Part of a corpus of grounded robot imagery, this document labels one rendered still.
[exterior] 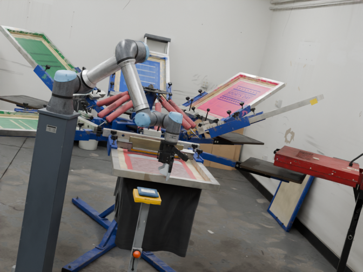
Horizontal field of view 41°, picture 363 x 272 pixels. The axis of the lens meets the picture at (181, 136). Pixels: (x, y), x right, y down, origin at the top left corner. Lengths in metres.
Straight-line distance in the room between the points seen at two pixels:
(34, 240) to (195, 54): 4.90
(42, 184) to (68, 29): 4.55
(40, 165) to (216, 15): 5.01
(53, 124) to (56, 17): 4.53
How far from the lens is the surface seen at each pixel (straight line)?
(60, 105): 2.78
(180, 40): 7.30
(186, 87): 7.37
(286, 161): 3.49
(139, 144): 3.17
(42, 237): 2.98
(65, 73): 2.79
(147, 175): 2.60
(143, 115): 2.46
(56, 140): 2.80
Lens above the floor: 1.70
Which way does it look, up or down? 10 degrees down
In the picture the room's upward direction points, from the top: 12 degrees clockwise
